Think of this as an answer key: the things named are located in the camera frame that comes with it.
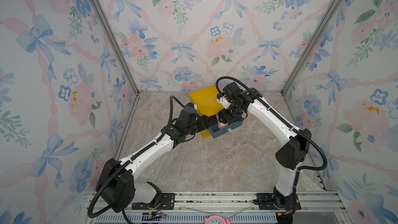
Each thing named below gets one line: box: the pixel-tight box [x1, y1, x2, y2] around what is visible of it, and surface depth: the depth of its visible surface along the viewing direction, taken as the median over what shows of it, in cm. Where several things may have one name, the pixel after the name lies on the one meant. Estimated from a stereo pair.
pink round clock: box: [204, 215, 232, 224], surface depth 69 cm
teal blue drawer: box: [208, 116, 245, 139], surface depth 80 cm
